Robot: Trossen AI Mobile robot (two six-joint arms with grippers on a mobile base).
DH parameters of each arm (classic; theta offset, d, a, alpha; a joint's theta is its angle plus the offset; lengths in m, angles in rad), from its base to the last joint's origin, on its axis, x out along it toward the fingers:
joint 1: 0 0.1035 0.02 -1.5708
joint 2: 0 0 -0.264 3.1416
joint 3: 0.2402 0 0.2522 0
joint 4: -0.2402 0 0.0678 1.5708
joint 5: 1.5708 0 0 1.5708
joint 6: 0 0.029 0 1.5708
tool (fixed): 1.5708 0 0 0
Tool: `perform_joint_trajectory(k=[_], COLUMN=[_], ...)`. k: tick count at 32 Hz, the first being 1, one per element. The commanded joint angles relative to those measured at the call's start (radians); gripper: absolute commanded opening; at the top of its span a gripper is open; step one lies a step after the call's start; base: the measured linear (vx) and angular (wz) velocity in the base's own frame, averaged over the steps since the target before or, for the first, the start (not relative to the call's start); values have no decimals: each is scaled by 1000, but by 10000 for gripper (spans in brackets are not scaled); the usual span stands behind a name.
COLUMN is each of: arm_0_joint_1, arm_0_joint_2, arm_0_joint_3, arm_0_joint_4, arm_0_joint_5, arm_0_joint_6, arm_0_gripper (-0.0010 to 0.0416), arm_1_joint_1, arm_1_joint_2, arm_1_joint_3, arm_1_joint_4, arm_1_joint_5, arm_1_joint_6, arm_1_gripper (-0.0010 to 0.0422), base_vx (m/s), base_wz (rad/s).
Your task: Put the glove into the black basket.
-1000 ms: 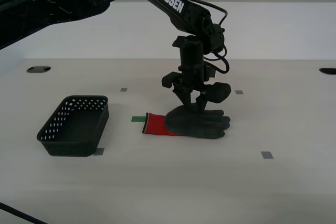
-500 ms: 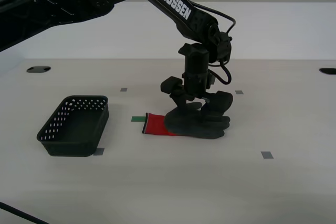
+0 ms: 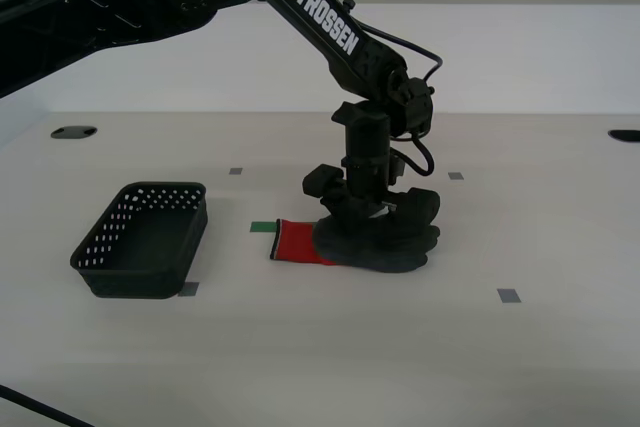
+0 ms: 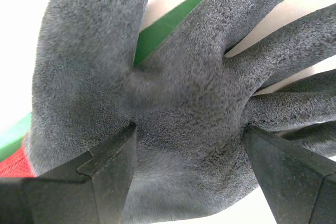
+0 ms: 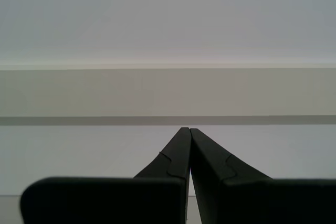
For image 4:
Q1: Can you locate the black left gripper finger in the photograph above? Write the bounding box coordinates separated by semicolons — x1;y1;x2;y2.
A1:
0;123;139;224
243;125;336;224

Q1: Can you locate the green tape strip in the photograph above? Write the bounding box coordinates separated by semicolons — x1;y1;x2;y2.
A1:
0;0;325;162

